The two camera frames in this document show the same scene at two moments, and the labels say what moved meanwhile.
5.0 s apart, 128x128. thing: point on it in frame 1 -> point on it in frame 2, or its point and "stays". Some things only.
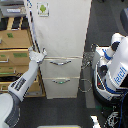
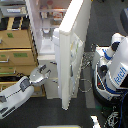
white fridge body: [60, 28] stays
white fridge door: [60, 26] -> [71, 37]
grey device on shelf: [13, 10] stays
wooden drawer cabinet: [15, 44] stays
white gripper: [35, 55] -> [36, 77]
